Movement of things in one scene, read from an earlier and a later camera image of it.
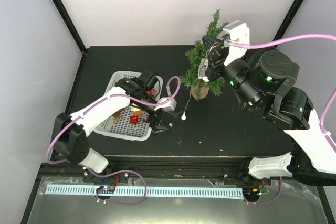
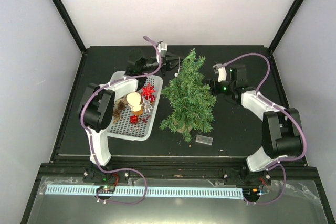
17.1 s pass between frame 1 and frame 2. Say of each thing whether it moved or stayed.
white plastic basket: stayed
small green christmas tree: moved
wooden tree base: moved
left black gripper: moved
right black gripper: moved
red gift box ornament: stayed
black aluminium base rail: stayed
